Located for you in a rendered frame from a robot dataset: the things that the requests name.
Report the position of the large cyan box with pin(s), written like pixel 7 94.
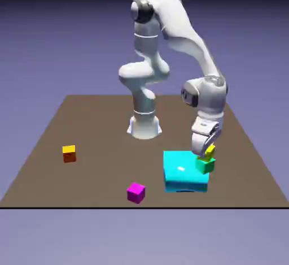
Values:
pixel 180 170

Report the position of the small green cube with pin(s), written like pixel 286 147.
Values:
pixel 206 166

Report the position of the small magenta cube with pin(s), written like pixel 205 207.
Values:
pixel 136 192

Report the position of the small yellow cube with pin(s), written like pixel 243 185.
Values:
pixel 210 151

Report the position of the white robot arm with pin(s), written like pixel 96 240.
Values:
pixel 144 43

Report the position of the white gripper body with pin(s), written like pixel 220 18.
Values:
pixel 199 141

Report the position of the small orange cube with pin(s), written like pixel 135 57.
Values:
pixel 69 153

